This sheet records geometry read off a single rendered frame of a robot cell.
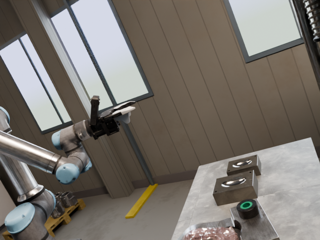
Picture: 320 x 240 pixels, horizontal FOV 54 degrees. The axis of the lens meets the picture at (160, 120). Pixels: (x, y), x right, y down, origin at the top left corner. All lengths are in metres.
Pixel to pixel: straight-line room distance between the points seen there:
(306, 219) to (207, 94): 2.23
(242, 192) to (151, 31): 2.30
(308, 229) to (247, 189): 0.35
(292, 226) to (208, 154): 2.42
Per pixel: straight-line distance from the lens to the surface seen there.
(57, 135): 1.32
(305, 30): 1.76
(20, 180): 1.44
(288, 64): 3.18
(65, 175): 1.19
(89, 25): 3.83
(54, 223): 4.44
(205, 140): 3.61
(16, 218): 1.34
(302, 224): 1.37
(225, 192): 1.58
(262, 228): 1.21
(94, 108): 1.25
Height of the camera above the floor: 1.62
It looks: 12 degrees down
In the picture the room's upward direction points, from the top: 24 degrees counter-clockwise
